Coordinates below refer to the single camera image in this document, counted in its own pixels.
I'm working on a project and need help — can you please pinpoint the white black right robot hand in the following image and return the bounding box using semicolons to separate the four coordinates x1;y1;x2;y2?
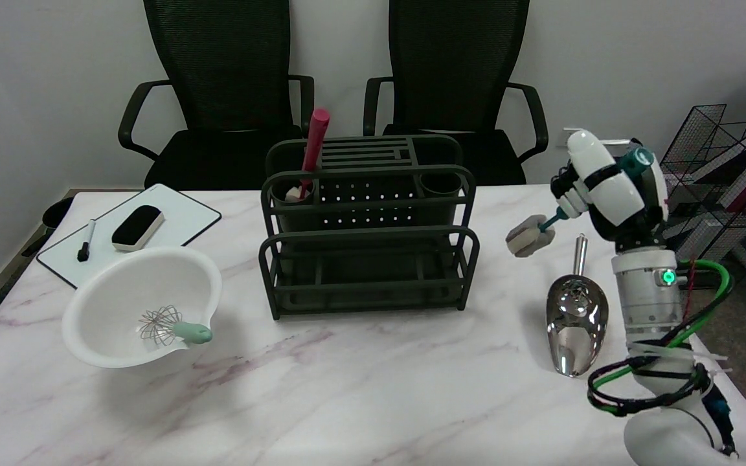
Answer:
549;129;670;254

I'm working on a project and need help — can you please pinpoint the teal handled sponge brush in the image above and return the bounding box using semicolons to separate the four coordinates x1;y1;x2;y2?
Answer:
506;148;655;258

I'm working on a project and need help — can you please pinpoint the dark green metal organizer rack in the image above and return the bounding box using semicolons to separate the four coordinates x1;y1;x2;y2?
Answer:
260;135;480;320

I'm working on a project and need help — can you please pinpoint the grey white book stack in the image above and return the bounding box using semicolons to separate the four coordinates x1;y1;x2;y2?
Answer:
668;214;746;274

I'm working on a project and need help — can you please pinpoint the white slanted book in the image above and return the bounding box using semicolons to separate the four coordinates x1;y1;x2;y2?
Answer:
690;136;746;185

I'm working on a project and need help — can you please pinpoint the shiny metal scoop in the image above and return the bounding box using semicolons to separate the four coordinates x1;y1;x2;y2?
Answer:
547;234;609;378

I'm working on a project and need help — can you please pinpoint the black mesh office chair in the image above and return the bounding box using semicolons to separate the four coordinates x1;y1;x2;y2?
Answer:
119;0;315;190
363;0;550;186

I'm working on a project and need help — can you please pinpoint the small white whiteboard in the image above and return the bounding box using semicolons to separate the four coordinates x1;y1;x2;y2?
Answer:
36;184;222;289

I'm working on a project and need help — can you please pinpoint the black whiteboard eraser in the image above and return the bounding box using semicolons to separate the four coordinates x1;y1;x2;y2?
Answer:
111;205;166;252

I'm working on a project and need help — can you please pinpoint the white plastic mixing bowl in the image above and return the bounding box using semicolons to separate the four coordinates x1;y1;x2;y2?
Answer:
62;246;223;370

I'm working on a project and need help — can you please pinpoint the black whiteboard marker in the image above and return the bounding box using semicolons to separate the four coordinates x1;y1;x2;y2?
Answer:
77;219;96;263

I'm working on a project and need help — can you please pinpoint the black round floor item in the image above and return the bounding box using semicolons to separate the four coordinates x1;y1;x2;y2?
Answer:
41;196;76;231

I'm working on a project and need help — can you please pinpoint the black wire book rack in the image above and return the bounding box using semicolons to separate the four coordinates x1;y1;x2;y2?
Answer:
658;104;746;290

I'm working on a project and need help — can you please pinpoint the green robot cable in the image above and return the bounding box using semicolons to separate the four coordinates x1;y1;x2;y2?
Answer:
590;259;734;405

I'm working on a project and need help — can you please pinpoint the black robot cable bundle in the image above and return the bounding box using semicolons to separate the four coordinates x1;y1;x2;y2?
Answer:
587;359;736;457

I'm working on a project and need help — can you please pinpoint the red handled sponge brush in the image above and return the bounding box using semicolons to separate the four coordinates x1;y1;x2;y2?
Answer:
286;108;331;201

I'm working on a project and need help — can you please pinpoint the green handled wire whisk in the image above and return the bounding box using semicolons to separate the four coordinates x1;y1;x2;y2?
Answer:
138;305;214;348

